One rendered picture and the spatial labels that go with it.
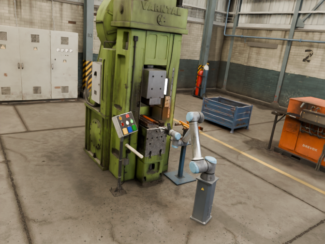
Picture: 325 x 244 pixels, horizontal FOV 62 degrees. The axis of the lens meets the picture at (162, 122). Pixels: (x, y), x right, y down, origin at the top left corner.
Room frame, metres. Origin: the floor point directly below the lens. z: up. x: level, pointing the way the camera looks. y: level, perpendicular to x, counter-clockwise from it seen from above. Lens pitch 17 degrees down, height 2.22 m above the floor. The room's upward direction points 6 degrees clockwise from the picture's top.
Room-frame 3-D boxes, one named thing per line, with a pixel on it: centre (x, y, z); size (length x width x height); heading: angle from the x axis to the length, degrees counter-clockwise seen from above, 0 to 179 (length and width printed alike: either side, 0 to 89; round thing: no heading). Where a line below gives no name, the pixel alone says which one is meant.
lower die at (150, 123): (4.05, 0.26, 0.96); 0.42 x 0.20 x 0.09; 37
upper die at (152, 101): (4.05, 0.26, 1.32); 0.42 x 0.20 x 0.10; 37
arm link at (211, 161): (3.06, -0.63, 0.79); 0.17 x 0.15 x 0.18; 121
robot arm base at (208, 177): (3.07, -0.64, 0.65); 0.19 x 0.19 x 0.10
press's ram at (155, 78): (4.07, 0.23, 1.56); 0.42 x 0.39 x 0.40; 37
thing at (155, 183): (3.84, 0.11, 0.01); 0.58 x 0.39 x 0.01; 127
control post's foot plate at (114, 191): (3.48, 0.54, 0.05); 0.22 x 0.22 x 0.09; 37
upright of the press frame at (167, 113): (4.39, 0.05, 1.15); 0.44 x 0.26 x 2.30; 37
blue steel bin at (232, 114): (7.52, -1.76, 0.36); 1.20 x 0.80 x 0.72; 42
